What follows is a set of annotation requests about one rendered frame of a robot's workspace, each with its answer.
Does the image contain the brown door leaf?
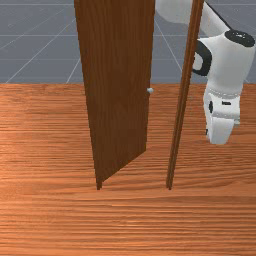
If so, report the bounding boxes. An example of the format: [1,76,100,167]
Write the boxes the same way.
[73,0,156,191]

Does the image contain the brown door frame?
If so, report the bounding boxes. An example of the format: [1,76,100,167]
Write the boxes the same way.
[165,0,205,191]

